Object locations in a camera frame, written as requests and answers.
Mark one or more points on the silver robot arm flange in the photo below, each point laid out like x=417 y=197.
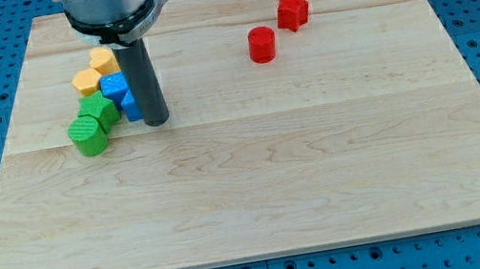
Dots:
x=116 y=24

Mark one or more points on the yellow hexagon block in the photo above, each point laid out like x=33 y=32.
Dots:
x=87 y=82

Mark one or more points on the red cylinder block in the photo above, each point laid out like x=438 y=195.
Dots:
x=261 y=44

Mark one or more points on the blue block behind rod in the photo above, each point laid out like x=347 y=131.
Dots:
x=129 y=107

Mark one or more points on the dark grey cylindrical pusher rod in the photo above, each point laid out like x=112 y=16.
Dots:
x=135 y=64

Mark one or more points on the red star block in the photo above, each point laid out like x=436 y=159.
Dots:
x=292 y=14

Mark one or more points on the blue cube block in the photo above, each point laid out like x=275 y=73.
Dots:
x=114 y=87

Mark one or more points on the green star block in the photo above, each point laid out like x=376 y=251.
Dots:
x=100 y=108

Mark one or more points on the green cylinder block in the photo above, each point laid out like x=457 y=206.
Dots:
x=87 y=136

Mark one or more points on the light wooden board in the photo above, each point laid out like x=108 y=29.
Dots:
x=364 y=127

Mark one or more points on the yellow heart block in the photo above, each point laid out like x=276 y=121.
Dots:
x=103 y=61

